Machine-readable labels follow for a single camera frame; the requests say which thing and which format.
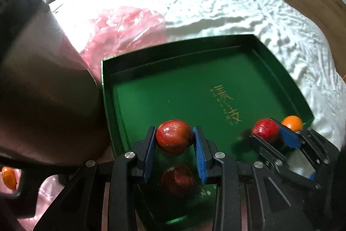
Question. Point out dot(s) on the green tray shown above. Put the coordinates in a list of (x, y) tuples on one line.
[(175, 90)]

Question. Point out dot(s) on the orange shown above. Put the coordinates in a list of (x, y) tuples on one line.
[(293, 122), (8, 178)]

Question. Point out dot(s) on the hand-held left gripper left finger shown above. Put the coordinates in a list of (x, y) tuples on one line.
[(150, 156)]

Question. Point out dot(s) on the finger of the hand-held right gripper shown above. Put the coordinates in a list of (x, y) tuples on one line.
[(290, 136), (266, 151)]

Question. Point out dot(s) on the white bed sheet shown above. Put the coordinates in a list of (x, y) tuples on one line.
[(216, 3)]

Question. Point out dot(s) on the pink plastic bag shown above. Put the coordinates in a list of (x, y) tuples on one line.
[(121, 28)]

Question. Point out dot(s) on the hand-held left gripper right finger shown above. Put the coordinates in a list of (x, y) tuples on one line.
[(201, 159)]

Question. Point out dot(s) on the red apple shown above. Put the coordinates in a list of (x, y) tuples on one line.
[(174, 136), (265, 129)]

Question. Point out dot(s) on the dark brown cloth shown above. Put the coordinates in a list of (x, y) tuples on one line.
[(40, 84)]

